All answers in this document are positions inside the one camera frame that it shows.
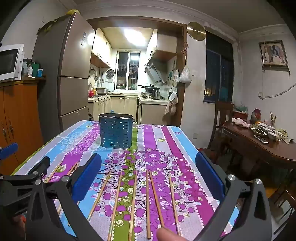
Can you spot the wooden chopstick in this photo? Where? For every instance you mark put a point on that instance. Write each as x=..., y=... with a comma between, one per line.
x=115, y=204
x=148, y=204
x=59, y=208
x=54, y=172
x=133, y=201
x=157, y=199
x=99, y=197
x=174, y=204
x=73, y=169

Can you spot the black wok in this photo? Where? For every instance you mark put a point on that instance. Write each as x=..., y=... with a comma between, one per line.
x=150, y=88

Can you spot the steel pot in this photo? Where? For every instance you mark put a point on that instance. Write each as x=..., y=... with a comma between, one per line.
x=102, y=91

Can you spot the beige lower kitchen cabinets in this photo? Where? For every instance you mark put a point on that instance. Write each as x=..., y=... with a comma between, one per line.
x=120, y=104

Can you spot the hanging bags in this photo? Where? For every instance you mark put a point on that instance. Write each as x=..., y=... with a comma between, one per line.
x=172, y=102

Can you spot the barred kitchen window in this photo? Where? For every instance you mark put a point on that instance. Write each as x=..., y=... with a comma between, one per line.
x=128, y=69

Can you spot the yellow-green cloth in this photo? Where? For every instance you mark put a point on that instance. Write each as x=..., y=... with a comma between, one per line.
x=55, y=22

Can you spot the wooden chair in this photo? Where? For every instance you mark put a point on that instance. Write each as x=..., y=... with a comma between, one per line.
x=283, y=199
x=223, y=111

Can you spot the dark window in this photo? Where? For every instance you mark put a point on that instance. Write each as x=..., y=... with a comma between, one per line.
x=218, y=67

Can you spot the white microwave oven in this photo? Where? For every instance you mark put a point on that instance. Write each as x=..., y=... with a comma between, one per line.
x=9, y=62

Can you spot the floral striped tablecloth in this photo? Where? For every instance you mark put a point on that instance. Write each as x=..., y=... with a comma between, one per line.
x=143, y=153

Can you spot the person's right hand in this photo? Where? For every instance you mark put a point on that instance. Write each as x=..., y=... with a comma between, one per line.
x=167, y=235

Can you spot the dark wooden dining table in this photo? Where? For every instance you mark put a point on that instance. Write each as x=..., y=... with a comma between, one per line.
x=254, y=150

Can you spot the gold wall clock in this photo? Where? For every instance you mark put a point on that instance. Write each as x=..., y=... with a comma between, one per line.
x=196, y=31

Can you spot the orange wooden cabinet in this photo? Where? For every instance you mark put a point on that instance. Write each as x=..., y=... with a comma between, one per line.
x=20, y=115

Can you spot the grey refrigerator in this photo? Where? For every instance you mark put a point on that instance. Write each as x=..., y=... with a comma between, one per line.
x=69, y=69

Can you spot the bowl of greens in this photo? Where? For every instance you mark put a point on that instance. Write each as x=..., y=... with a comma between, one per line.
x=259, y=131

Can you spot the ceiling light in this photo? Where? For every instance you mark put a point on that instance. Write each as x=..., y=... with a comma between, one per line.
x=134, y=36

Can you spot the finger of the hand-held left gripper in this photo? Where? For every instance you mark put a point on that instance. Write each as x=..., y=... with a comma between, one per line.
x=39, y=165
x=9, y=149

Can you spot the beige upper kitchen cabinets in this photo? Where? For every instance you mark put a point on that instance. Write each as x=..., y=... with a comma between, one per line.
x=99, y=51

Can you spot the blue perforated utensil holder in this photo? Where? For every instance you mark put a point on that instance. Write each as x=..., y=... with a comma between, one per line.
x=115, y=131

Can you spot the hanging metal colander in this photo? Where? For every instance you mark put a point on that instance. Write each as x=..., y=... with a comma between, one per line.
x=110, y=75

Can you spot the white phone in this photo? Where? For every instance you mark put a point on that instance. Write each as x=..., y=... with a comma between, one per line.
x=261, y=139

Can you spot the steel range hood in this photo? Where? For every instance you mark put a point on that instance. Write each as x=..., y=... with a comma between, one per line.
x=155, y=73

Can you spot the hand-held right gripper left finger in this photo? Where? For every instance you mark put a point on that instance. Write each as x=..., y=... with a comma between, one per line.
x=86, y=178

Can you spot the white bowl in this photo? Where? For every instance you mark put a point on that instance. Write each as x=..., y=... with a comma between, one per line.
x=272, y=136

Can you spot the beige cabinet above hood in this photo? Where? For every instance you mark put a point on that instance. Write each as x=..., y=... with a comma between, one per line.
x=161, y=46

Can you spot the white plastic bag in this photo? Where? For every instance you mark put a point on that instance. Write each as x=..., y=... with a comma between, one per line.
x=185, y=75

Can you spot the steel kettle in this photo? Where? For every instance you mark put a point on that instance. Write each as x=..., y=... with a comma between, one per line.
x=156, y=94

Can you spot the green cup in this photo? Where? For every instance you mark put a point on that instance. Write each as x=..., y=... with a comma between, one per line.
x=35, y=70

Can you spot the framed wall picture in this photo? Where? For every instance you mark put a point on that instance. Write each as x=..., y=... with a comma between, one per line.
x=273, y=53

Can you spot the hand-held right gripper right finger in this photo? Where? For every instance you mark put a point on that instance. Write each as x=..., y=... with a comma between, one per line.
x=209, y=176

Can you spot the pink cloth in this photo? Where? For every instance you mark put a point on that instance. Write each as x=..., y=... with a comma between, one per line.
x=240, y=122

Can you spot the beige kitchen cabinets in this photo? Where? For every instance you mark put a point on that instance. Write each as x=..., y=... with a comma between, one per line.
x=99, y=51
x=120, y=104

